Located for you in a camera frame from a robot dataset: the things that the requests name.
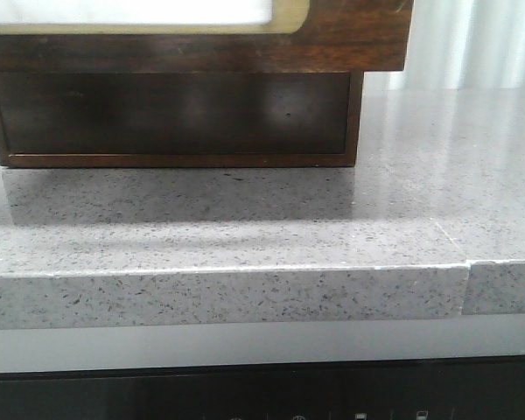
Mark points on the lower dark wooden drawer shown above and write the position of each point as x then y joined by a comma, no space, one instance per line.
156,113

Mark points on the white pleated curtain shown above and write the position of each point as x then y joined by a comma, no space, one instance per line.
460,44

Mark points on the dark wooden drawer cabinet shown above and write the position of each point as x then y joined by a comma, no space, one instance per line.
80,160

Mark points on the black appliance control panel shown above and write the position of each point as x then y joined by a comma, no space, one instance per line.
454,388

